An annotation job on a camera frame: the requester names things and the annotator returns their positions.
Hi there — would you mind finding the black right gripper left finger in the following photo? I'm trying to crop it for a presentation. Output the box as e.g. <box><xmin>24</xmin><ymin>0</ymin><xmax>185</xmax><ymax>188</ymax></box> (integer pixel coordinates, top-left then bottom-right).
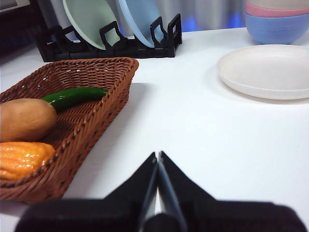
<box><xmin>14</xmin><ymin>151</ymin><xmax>159</xmax><ymax>232</ymax></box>

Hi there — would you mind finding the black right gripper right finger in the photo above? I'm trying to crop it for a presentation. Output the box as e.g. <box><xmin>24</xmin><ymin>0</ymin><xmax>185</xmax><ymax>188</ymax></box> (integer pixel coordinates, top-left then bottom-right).
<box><xmin>158</xmin><ymin>151</ymin><xmax>309</xmax><ymax>232</ymax></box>

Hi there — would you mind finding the orange-yellow corn cob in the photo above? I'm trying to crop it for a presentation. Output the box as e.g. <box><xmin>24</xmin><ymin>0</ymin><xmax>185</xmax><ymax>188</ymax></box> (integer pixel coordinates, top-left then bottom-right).
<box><xmin>0</xmin><ymin>142</ymin><xmax>56</xmax><ymax>181</ymax></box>

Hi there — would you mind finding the brown woven wicker basket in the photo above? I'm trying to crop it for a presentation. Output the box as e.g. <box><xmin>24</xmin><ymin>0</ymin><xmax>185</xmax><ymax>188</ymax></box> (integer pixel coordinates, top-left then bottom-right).
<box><xmin>0</xmin><ymin>57</ymin><xmax>140</xmax><ymax>205</ymax></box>

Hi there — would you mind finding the brown potato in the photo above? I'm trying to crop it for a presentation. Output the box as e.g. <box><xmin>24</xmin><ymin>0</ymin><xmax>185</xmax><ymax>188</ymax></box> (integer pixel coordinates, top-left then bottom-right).
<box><xmin>0</xmin><ymin>98</ymin><xmax>58</xmax><ymax>143</ymax></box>

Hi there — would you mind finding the white shallow plate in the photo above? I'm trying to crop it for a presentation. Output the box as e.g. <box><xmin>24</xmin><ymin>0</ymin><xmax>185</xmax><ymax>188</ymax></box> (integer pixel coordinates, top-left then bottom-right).
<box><xmin>216</xmin><ymin>44</ymin><xmax>309</xmax><ymax>100</ymax></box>

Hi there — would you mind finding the black plastic dish rack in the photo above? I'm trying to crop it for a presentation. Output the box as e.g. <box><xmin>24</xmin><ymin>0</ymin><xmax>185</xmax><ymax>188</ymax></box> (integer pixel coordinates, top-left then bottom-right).
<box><xmin>36</xmin><ymin>13</ymin><xmax>183</xmax><ymax>63</ymax></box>

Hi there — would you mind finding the blue bowl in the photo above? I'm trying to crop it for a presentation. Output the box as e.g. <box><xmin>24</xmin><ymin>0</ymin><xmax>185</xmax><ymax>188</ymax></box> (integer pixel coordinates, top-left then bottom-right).
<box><xmin>244</xmin><ymin>12</ymin><xmax>309</xmax><ymax>45</ymax></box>

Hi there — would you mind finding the pale green plate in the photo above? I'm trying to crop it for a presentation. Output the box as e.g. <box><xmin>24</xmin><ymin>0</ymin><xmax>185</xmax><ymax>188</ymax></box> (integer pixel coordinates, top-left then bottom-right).
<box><xmin>62</xmin><ymin>0</ymin><xmax>120</xmax><ymax>51</ymax></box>

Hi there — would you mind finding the light blue plate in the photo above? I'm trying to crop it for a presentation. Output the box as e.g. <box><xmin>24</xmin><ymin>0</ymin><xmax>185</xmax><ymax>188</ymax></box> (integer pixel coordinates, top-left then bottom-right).
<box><xmin>117</xmin><ymin>0</ymin><xmax>167</xmax><ymax>48</ymax></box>

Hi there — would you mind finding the pink bowl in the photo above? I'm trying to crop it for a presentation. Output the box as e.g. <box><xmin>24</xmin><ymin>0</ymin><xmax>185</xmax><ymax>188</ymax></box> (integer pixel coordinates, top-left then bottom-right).
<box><xmin>245</xmin><ymin>1</ymin><xmax>309</xmax><ymax>18</ymax></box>

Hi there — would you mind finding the white toaster oven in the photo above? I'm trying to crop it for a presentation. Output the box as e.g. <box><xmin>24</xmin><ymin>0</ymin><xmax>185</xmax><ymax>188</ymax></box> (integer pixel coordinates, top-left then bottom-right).
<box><xmin>0</xmin><ymin>0</ymin><xmax>32</xmax><ymax>13</ymax></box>

